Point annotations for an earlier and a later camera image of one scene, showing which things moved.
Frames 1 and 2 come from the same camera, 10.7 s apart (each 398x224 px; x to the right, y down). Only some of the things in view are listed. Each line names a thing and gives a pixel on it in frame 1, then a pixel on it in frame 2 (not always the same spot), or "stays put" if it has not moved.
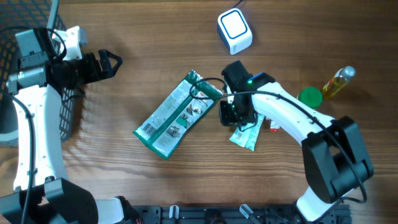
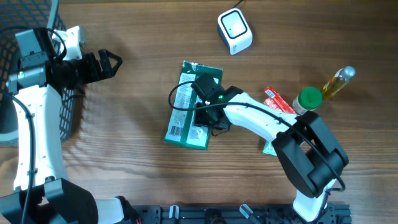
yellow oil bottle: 341,79 stays put
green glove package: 165,127 -> 181,129
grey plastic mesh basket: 17,16 stays put
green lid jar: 311,96 stays put
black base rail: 229,214 stays put
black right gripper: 227,119 -> 199,120
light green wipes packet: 248,137 -> 268,149
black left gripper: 94,73 stays put
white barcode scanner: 234,30 stays put
